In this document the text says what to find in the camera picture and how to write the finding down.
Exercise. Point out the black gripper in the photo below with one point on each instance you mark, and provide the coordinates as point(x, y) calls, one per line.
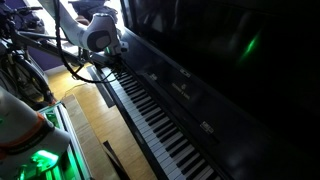
point(116, 60)

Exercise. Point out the black piano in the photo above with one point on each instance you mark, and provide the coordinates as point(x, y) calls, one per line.
point(216, 100)

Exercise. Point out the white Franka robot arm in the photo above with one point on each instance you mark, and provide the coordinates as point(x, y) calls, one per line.
point(90, 33)

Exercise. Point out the light wooden board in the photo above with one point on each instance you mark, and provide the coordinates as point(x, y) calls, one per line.
point(90, 140)

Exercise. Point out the black angled bar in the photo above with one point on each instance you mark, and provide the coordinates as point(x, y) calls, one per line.
point(115, 160)

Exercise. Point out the black metal stand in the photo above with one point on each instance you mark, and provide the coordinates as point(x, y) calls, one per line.
point(23, 63)

